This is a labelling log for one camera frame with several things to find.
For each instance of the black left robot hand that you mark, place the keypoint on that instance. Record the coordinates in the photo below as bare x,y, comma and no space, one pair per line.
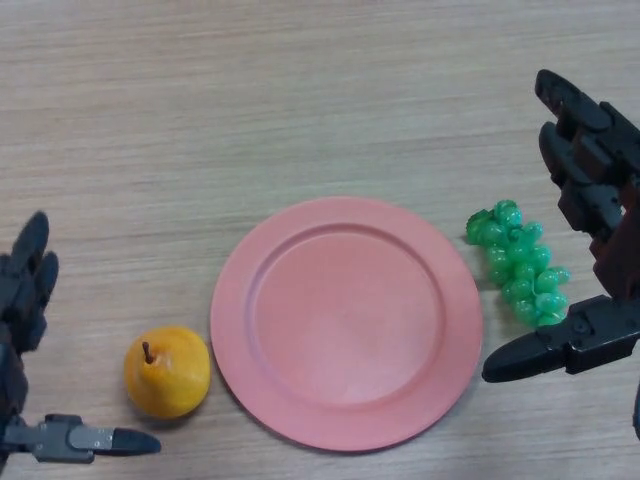
15,320

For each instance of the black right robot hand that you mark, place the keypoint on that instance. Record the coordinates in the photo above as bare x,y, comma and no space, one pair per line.
592,200

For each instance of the yellow pear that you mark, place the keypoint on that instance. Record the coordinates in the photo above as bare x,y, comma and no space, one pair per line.
170,380

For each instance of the pink round plate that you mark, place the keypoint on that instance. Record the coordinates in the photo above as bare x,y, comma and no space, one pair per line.
345,325

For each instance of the green grape bunch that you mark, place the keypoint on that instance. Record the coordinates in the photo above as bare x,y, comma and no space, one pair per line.
525,270

